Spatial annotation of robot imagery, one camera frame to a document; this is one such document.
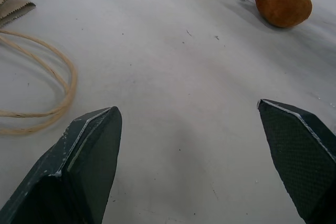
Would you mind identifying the brown paper bag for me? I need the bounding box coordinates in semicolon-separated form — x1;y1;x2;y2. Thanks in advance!
0;0;78;135

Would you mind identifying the brown teardrop-shaped coxinha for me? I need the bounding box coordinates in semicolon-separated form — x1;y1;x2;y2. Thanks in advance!
252;0;313;28

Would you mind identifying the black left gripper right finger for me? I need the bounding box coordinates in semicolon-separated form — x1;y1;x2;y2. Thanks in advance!
257;99;336;224

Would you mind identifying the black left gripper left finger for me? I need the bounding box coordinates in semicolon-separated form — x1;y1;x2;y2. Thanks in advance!
0;106;123;224

